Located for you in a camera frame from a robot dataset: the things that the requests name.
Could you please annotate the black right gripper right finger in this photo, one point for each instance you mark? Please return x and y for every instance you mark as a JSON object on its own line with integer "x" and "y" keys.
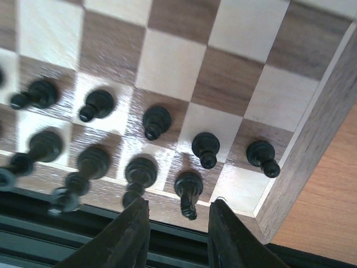
{"x": 231, "y": 244}

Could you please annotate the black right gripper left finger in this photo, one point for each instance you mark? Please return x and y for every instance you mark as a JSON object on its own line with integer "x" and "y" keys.
{"x": 122, "y": 243}

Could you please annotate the black chess piece tray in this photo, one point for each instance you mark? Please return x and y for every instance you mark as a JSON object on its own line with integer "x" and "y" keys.
{"x": 92, "y": 164}
{"x": 261, "y": 154}
{"x": 45, "y": 146}
{"x": 140, "y": 173}
{"x": 188, "y": 186}

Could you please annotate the black pawn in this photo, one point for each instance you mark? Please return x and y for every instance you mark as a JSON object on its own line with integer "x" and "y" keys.
{"x": 156, "y": 121}
{"x": 206, "y": 146}
{"x": 40, "y": 94}
{"x": 99, "y": 104}

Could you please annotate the wooden chessboard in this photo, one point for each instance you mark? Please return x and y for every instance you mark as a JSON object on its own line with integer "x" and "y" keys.
{"x": 242, "y": 70}

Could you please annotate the black aluminium frame rail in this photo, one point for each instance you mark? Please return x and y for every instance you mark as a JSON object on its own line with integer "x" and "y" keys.
{"x": 30, "y": 233}

